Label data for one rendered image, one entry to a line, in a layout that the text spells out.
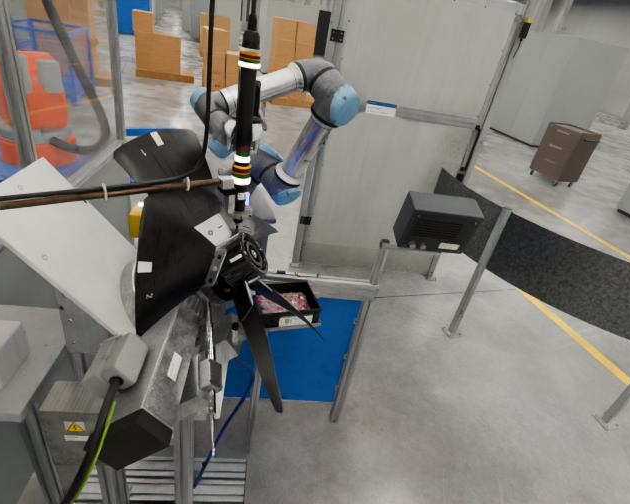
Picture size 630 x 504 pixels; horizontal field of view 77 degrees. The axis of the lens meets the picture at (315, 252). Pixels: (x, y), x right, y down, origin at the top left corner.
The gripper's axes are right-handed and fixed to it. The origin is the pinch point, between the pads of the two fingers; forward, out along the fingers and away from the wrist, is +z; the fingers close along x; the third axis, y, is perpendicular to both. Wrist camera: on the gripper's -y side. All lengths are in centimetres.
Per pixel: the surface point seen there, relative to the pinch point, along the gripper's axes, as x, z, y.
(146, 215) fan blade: 12.3, 29.0, 7.6
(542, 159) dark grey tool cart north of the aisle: -462, -531, 113
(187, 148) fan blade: 13.1, -7.3, 7.6
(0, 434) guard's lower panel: 70, 1, 109
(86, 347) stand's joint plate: 32, 15, 52
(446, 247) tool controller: -76, -36, 41
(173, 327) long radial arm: 9.3, 24.9, 34.8
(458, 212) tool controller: -74, -33, 25
